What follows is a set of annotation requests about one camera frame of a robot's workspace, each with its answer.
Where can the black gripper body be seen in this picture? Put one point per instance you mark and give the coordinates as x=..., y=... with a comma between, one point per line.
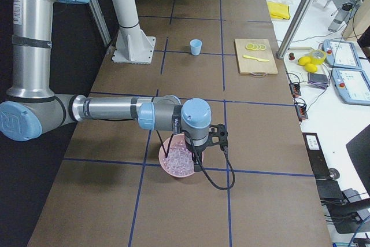
x=195, y=150

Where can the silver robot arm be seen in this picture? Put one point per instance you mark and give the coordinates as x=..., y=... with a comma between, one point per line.
x=32, y=108

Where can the light blue plastic cup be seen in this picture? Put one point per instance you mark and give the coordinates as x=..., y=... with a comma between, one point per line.
x=195, y=46

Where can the pink bowl of ice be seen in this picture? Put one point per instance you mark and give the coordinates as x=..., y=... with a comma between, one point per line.
x=178, y=161

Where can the wooden cutting board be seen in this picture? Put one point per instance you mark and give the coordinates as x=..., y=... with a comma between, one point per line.
x=253, y=67

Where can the yellow plastic knife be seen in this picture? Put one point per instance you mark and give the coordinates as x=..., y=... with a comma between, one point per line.
x=255, y=58

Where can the yellow cloth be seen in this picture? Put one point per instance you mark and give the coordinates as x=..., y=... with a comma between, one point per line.
x=279, y=10

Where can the yellow lemon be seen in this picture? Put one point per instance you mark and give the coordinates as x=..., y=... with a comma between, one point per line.
x=311, y=68
x=304, y=60

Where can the dark wallet pouch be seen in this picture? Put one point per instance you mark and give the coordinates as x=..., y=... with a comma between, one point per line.
x=318, y=80

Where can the yellow tape roll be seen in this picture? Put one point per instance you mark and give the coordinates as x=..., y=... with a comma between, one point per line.
x=317, y=57

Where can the teach pendant tablet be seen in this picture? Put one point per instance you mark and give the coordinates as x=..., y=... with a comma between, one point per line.
x=352, y=85
x=341, y=54

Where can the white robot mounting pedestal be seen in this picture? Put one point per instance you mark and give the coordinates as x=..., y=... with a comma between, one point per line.
x=132, y=44

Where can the aluminium frame post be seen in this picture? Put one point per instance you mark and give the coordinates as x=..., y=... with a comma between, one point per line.
x=293, y=27

